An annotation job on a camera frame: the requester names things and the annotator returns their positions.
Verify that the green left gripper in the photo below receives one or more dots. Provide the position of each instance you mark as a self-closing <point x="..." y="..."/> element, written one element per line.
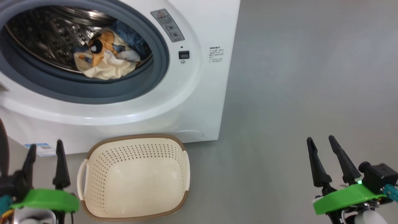
<point x="46" y="199"/>

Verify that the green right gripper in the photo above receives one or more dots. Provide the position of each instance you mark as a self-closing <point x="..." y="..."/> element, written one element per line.
<point x="345" y="199"/>

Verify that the blue bear garment cream lining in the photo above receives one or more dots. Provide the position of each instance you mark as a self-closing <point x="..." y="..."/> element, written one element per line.
<point x="105" y="67"/>

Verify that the blue bear print garment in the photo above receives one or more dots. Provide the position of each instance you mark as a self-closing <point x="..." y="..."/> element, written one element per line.
<point x="133" y="39"/>

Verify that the grey rubber door gasket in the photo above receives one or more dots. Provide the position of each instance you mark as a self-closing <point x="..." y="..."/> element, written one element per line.
<point x="93" y="91"/>

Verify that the steel washing machine drum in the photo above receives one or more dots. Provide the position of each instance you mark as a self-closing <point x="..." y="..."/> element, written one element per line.
<point x="46" y="37"/>

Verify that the white front-load washing machine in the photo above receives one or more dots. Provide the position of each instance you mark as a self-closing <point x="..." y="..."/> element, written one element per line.
<point x="186" y="102"/>

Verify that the blue energy label sticker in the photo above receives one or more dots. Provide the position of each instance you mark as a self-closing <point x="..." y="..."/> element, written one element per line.
<point x="40" y="150"/>

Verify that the cream laundry basket brown rim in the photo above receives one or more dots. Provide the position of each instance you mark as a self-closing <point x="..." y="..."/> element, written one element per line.
<point x="133" y="180"/>

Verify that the round white filter cover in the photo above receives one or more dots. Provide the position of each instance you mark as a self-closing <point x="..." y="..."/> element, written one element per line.
<point x="189" y="134"/>

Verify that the printed text label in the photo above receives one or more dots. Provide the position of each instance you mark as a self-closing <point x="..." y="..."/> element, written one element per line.
<point x="216" y="54"/>

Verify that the grey warning label sticker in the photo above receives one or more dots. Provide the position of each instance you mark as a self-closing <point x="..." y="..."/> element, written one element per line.
<point x="168" y="25"/>

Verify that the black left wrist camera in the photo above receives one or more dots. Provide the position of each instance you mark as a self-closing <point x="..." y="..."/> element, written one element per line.
<point x="12" y="186"/>

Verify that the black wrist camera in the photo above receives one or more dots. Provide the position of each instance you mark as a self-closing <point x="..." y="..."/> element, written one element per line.
<point x="12" y="186"/>
<point x="379" y="177"/>

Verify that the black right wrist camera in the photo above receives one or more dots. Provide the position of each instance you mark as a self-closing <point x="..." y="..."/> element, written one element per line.
<point x="379" y="177"/>

